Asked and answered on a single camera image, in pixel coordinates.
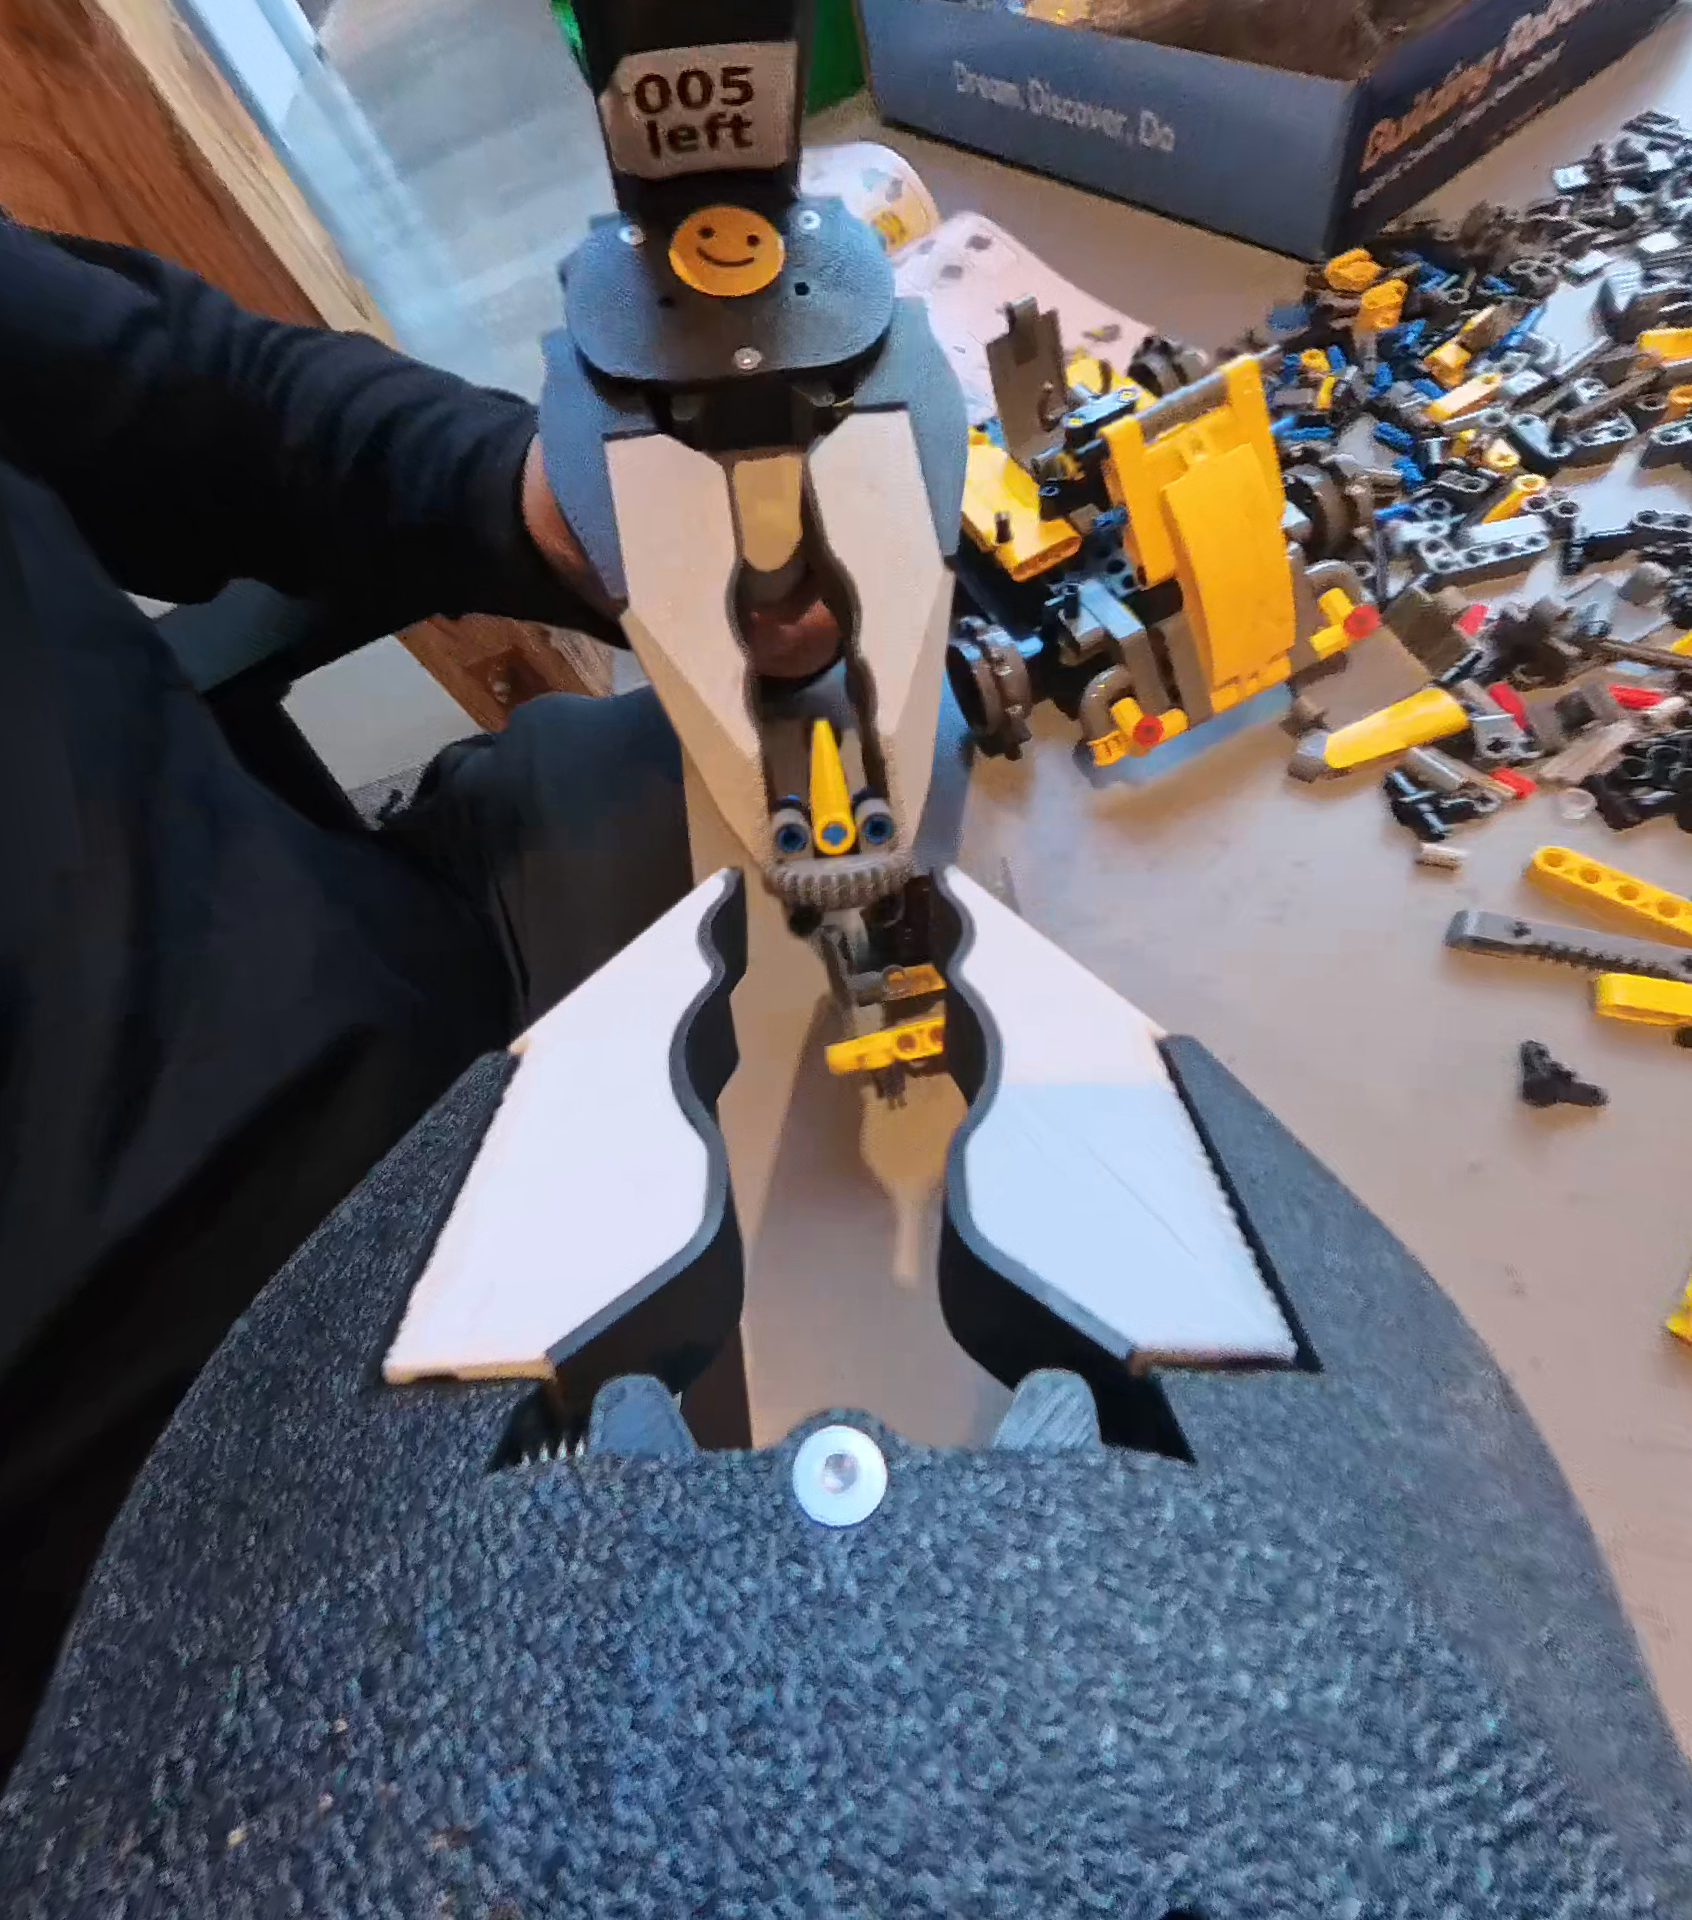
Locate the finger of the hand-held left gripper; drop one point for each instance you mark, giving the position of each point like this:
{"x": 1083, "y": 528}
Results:
{"x": 897, "y": 602}
{"x": 672, "y": 602}

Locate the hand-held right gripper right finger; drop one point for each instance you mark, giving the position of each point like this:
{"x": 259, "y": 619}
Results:
{"x": 1101, "y": 1184}

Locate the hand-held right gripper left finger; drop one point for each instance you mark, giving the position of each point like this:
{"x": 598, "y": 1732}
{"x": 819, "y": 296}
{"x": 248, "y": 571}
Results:
{"x": 576, "y": 1184}

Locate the small yellow grey brick assembly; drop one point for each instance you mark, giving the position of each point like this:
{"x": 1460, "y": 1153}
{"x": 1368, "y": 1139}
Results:
{"x": 890, "y": 1046}

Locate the grey gear brick assembly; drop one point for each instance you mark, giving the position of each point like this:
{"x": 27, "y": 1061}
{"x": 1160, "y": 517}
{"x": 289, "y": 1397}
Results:
{"x": 834, "y": 877}

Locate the person's left forearm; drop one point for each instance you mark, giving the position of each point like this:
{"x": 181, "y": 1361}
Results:
{"x": 260, "y": 449}

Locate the light grey desk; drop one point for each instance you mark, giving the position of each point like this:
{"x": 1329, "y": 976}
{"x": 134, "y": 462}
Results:
{"x": 1311, "y": 1124}

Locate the wooden desk leg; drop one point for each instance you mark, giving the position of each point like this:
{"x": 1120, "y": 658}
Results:
{"x": 111, "y": 148}

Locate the person's left hand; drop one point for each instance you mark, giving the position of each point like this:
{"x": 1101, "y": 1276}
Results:
{"x": 798, "y": 629}

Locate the instruction booklet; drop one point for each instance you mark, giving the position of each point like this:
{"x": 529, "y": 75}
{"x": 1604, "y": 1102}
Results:
{"x": 979, "y": 285}

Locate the person's legs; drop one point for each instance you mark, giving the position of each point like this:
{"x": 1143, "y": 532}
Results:
{"x": 561, "y": 839}

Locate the partly built yellow brick vehicle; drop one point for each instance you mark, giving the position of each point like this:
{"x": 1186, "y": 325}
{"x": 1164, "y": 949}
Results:
{"x": 1207, "y": 523}

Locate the black office chair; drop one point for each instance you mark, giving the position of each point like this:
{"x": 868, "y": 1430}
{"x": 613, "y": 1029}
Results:
{"x": 232, "y": 636}

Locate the small black connector brick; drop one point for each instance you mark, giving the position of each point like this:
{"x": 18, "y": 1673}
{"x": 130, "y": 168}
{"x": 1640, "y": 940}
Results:
{"x": 1552, "y": 1082}

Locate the person's black top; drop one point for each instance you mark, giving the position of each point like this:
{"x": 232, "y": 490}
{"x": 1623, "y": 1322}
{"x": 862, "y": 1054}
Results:
{"x": 111, "y": 1124}

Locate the blue cardboard kit box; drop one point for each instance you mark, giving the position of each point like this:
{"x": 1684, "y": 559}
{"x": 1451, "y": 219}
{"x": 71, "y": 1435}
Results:
{"x": 1160, "y": 122}

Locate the small pale pin brick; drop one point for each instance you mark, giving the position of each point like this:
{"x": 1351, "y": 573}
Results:
{"x": 1441, "y": 854}

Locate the yellow pointed panel brick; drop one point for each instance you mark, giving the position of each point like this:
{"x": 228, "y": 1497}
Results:
{"x": 1401, "y": 726}

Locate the grey toothed rack beam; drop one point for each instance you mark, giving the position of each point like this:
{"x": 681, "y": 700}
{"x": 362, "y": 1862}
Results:
{"x": 1567, "y": 947}

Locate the yellow beam with holes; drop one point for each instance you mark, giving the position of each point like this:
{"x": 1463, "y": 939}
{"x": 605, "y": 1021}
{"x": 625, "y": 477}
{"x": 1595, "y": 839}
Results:
{"x": 1640, "y": 905}

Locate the pile of loose brick parts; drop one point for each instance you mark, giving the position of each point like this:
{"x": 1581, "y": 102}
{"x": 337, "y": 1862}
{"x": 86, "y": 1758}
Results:
{"x": 1581, "y": 449}

